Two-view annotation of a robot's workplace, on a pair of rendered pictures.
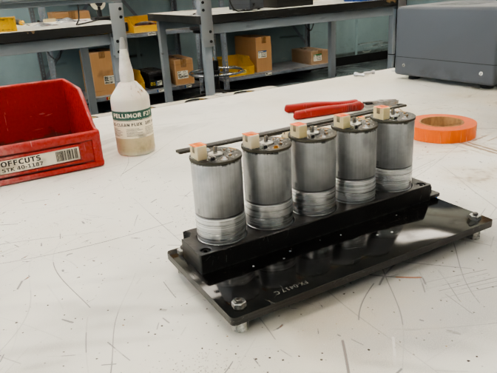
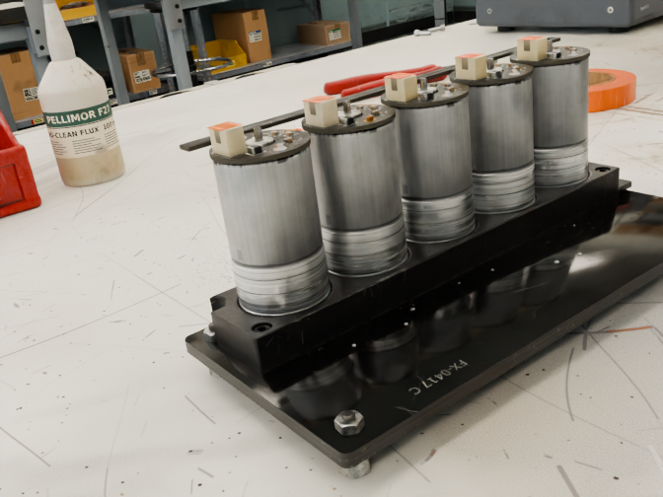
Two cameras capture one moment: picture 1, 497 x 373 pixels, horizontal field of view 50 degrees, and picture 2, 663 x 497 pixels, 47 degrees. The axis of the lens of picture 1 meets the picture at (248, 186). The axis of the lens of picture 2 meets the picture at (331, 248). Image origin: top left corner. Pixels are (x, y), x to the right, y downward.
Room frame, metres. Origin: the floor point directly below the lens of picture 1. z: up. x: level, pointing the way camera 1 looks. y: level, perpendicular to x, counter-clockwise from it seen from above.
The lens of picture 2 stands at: (0.06, 0.02, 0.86)
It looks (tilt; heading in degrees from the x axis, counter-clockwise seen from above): 23 degrees down; 354
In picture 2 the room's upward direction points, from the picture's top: 8 degrees counter-clockwise
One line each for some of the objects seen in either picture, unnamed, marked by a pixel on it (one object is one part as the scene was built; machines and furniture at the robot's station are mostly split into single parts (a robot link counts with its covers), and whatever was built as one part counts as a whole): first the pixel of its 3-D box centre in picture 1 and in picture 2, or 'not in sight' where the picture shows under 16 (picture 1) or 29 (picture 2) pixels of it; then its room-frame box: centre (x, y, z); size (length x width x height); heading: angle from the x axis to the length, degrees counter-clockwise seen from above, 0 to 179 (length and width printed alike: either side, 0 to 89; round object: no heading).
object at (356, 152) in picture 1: (353, 166); (493, 150); (0.28, -0.06, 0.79); 0.02 x 0.02 x 0.05
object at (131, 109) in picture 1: (129, 95); (70, 85); (0.47, 0.10, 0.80); 0.03 x 0.03 x 0.10
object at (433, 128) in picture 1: (441, 127); (579, 89); (0.46, -0.18, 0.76); 0.06 x 0.06 x 0.01
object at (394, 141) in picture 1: (390, 157); (550, 127); (0.29, -0.08, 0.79); 0.02 x 0.02 x 0.05
